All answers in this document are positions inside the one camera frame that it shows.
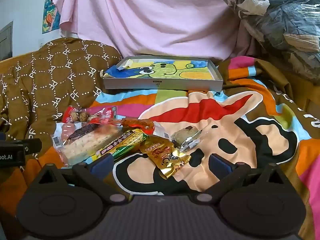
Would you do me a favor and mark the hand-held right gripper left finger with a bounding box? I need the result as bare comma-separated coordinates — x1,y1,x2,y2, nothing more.
29,153,129,204

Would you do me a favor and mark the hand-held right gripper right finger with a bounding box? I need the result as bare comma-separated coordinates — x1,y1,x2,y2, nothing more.
194,154,297,204

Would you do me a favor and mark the clear nougat bar packet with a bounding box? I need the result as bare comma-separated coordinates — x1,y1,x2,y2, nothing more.
51,125,120,167

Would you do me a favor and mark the green yellow snack packet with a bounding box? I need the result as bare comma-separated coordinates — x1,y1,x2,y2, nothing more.
91,129,150,161

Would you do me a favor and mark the dark chocolate snack packet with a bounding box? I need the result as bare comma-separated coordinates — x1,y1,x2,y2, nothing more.
68,124,100,140

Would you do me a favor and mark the clear green cake packet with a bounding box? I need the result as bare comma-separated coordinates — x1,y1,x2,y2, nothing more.
169,127,203,152

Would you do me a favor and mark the pink sausage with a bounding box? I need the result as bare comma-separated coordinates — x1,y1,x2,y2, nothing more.
61,122,75,142

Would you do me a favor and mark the orange red snack packet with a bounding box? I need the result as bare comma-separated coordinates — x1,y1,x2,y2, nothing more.
119,118,167,138

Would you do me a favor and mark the red quail egg packet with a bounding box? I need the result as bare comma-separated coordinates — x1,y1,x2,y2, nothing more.
62,106,118,125

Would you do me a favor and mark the gold snack packet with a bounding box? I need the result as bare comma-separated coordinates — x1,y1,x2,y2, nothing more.
139,137,192,180

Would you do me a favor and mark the grey cardboard tray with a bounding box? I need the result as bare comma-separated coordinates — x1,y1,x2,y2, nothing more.
102,56,224,92

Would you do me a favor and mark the colourful cartoon printed blanket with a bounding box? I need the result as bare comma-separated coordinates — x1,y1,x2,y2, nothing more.
37,56,320,240

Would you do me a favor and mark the brown patterned quilt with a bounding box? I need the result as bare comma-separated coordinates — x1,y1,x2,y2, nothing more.
0,37,123,230

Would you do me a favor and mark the colourful cartoon drawing sheet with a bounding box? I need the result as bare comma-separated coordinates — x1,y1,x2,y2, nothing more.
100,58,217,82

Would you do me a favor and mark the clear plastic bag of clothes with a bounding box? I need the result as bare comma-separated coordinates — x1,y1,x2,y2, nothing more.
221,0,320,80

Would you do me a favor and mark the pink bed sheet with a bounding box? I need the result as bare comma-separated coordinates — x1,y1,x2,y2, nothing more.
54,0,255,60

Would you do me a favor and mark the grey framed wall panel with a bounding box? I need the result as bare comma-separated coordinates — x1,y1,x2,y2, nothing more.
0,21,13,61

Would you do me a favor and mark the wall poster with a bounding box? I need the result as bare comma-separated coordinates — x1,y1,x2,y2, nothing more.
41,0,63,34

